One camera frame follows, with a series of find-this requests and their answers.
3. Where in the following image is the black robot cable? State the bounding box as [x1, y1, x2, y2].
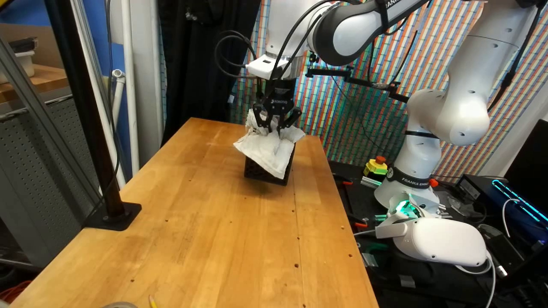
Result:
[214, 0, 344, 81]

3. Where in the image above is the black perforated box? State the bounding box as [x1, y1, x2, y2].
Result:
[244, 143, 294, 184]

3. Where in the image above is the black vertical pole stand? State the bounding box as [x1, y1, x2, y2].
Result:
[44, 0, 140, 230]

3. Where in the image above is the white VR headset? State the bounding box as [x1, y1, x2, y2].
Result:
[375, 193, 488, 266]

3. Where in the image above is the emergency stop button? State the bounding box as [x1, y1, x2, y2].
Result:
[363, 155, 388, 181]

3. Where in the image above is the white towel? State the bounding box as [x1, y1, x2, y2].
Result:
[232, 110, 304, 179]

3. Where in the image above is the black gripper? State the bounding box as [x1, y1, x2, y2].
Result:
[253, 78, 301, 129]

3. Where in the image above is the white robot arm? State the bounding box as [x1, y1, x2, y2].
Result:
[246, 0, 544, 208]

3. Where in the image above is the aluminium frame post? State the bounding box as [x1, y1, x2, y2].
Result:
[0, 39, 99, 225]

